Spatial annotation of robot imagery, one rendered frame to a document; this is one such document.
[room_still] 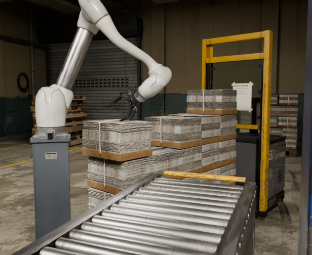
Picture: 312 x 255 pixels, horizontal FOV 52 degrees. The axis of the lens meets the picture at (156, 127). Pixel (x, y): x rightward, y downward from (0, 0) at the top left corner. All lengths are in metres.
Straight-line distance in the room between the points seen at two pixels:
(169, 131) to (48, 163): 1.00
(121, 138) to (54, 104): 0.43
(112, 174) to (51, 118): 0.56
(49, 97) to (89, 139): 0.46
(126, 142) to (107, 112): 8.17
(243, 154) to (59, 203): 2.23
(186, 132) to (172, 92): 6.86
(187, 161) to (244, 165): 1.21
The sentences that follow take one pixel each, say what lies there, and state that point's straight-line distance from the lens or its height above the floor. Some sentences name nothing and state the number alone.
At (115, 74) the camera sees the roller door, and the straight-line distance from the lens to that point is 10.00.
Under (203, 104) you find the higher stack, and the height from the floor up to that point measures 1.16.
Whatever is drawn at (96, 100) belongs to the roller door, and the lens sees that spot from 10.29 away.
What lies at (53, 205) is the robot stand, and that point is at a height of 0.63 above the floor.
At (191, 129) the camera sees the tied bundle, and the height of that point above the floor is 0.97.
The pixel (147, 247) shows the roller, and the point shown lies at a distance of 0.97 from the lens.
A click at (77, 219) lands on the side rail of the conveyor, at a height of 0.80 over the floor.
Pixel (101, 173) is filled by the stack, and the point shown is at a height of 0.72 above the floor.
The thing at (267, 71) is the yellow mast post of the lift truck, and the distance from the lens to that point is 3.28.
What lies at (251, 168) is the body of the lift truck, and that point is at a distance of 3.56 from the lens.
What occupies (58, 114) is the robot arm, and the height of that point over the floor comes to 1.13.
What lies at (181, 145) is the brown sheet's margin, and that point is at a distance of 2.41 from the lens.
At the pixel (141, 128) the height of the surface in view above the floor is 1.02.
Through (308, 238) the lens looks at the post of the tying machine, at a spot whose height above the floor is 1.13.
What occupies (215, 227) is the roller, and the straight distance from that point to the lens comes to 1.10.
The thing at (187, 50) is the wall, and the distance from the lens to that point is 9.26.
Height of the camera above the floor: 1.21
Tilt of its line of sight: 5 degrees down
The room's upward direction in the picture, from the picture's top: straight up
